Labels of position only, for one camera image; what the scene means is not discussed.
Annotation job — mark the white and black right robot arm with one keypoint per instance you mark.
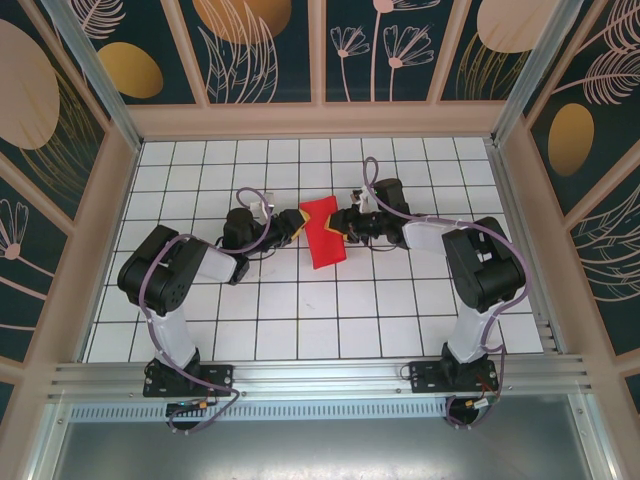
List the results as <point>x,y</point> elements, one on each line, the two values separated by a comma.
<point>480,270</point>

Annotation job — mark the grey metal sheet panel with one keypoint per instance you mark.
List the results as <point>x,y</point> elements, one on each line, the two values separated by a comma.
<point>320,450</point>

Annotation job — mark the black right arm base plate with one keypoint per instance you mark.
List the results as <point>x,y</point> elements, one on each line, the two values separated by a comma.
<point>425,377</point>

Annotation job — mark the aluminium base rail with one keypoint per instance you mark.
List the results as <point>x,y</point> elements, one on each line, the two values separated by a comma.
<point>320,380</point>

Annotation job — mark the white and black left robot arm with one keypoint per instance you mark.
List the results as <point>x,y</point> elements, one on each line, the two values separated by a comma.
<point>175,290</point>

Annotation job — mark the red cloth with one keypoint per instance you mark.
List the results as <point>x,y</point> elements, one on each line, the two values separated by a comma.
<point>327,252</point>

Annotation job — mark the aluminium corner post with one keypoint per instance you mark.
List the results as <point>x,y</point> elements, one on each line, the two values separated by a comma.
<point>530,65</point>
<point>100,85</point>

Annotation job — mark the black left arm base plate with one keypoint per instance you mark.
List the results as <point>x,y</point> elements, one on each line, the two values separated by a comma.
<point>220,380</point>

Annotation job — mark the small circuit board yellow connector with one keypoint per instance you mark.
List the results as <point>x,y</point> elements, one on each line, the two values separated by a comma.
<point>190,406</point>
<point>480,402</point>

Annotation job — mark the aluminium side rail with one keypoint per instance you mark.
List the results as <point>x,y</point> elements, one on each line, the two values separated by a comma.
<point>524,255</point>

